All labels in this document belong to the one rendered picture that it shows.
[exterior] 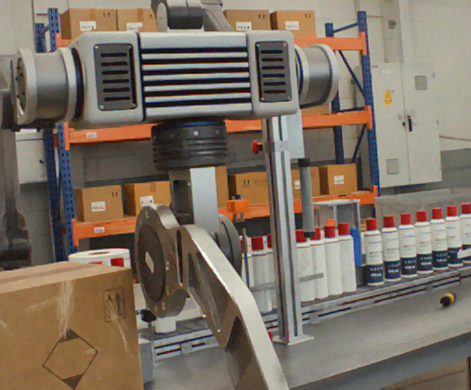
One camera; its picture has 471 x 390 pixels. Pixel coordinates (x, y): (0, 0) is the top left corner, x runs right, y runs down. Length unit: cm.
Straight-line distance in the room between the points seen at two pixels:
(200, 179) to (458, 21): 739
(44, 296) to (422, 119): 653
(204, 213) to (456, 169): 714
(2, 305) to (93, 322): 18
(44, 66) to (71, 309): 41
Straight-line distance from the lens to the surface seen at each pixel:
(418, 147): 753
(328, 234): 216
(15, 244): 169
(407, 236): 237
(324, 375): 161
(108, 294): 134
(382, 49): 778
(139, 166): 655
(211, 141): 128
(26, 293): 126
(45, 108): 124
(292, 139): 188
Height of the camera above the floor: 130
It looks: 3 degrees down
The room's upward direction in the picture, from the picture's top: 5 degrees counter-clockwise
